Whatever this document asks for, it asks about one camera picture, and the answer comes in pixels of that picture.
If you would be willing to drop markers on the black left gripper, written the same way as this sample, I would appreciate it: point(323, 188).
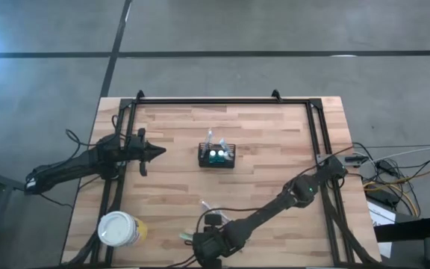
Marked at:
point(140, 151)

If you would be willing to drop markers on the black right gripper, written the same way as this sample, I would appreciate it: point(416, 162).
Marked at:
point(213, 244)

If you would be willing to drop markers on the blue toothbrush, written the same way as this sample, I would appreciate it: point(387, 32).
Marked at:
point(209, 139)

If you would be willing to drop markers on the green mouthwash bottle white cap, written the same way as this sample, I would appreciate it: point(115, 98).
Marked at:
point(221, 152)

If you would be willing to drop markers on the green toothbrush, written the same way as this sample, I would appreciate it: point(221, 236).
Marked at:
point(225, 145)

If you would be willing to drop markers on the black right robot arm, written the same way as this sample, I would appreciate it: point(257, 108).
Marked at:
point(274, 205)

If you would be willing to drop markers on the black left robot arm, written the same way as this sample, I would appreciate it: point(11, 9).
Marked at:
point(69, 166)

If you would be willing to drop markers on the black table clamp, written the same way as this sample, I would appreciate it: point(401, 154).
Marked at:
point(275, 95)
point(139, 95)

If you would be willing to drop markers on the yellow canister with white lid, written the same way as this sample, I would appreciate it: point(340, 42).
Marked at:
point(118, 228)

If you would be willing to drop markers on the grey metal plate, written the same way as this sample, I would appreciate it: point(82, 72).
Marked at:
point(321, 158)

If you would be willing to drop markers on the small black box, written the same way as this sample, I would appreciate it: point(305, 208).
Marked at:
point(357, 158)

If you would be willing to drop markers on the white paper sheet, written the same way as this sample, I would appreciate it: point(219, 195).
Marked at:
point(381, 218)

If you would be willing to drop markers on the black power brick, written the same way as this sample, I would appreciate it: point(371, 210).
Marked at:
point(383, 197)

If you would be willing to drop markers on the black stand beam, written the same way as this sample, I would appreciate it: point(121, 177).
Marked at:
point(405, 229)

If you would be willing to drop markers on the black aluminium table frame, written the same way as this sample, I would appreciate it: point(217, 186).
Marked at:
point(218, 101)

